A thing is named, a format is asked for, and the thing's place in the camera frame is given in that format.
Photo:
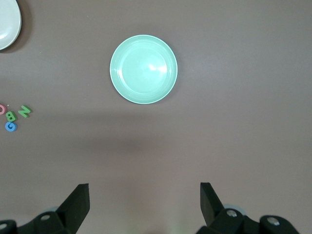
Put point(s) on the red foam letter Q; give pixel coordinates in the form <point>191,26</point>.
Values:
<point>1,109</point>

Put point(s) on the beige plate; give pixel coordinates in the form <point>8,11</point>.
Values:
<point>7,22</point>

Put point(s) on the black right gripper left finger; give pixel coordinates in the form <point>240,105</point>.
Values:
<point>73,212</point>

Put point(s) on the green foam letter B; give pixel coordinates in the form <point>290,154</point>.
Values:
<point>11,116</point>

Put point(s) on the blue foam letter G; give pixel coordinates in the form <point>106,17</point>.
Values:
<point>11,126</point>

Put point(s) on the green plate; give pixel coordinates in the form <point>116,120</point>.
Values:
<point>143,69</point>

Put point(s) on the green foam letter N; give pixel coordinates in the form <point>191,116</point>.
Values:
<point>25,111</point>

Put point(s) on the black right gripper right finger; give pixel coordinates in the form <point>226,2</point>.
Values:
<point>212,214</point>

